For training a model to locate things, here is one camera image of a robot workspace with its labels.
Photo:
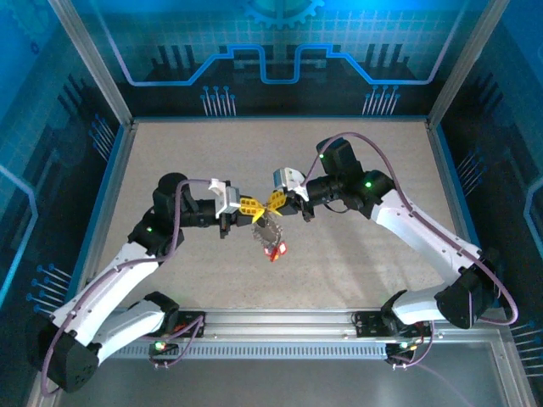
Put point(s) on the base led board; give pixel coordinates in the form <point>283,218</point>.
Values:
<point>403,347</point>
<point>160,345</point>

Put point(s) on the left aluminium frame post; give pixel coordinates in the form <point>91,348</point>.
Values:
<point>91,59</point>

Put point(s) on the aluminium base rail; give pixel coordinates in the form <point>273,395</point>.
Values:
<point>280,324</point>

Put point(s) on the right aluminium frame post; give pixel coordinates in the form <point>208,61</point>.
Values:
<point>466,59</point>

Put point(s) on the left base LED board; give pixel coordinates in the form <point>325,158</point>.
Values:
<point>160,345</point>

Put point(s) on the aluminium side rail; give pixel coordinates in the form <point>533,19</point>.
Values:
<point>450,191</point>
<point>121,157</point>

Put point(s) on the right base LED board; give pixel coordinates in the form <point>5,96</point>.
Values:
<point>403,347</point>

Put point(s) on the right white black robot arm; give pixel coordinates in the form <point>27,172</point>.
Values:
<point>424,237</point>

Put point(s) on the right aluminium side rail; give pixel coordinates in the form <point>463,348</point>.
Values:
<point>450,191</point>

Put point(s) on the aluminium frame post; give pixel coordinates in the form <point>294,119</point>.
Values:
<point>91,59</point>
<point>466,59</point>

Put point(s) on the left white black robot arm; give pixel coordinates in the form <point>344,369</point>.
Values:
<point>106,284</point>

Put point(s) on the grey metal front panel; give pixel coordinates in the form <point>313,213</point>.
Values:
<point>275,386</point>

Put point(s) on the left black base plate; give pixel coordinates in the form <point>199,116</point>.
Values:
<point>188,318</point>

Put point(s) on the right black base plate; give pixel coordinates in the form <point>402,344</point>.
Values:
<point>367,324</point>

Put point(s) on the keyring with keys and tags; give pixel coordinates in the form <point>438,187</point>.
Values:
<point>267,233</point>

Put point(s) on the left aluminium side rail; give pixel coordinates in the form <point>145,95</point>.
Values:
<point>121,157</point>

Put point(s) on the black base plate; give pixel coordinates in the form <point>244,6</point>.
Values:
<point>367,324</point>
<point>188,318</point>

